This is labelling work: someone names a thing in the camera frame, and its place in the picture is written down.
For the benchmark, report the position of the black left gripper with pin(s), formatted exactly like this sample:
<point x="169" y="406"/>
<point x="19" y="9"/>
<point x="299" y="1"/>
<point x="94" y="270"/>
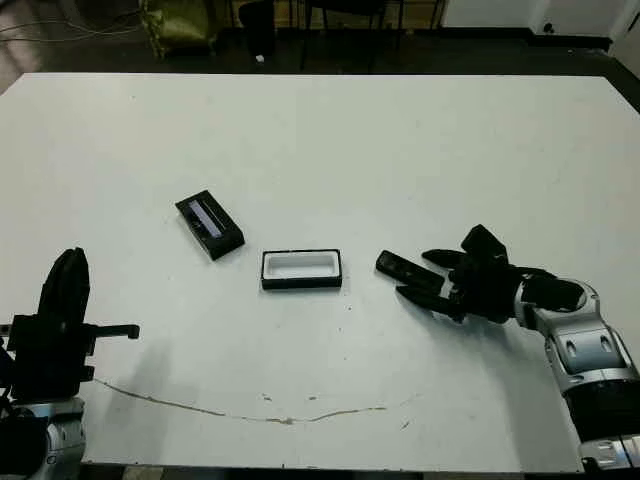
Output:
<point x="50" y="360"/>

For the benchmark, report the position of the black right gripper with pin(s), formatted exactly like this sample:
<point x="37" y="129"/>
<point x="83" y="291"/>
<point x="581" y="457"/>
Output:
<point x="482" y="292"/>

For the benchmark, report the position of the black slim camera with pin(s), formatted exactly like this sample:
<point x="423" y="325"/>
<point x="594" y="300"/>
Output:
<point x="400" y="267"/>

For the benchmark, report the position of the black box lid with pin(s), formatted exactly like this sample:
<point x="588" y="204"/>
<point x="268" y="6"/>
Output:
<point x="210" y="225"/>

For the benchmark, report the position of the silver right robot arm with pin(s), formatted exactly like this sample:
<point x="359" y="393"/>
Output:
<point x="585" y="345"/>

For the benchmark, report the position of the black box with white insert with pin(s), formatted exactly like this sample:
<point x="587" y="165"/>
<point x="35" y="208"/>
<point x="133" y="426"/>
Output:
<point x="300" y="267"/>

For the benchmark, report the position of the yellow-green bag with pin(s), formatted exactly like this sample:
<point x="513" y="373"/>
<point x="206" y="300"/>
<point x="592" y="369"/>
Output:
<point x="175" y="25"/>

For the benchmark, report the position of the black upright leg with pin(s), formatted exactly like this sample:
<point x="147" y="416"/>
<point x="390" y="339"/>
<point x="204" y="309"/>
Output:
<point x="260" y="25"/>

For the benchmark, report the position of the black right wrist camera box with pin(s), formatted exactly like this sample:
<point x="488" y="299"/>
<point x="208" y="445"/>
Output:
<point x="484" y="245"/>

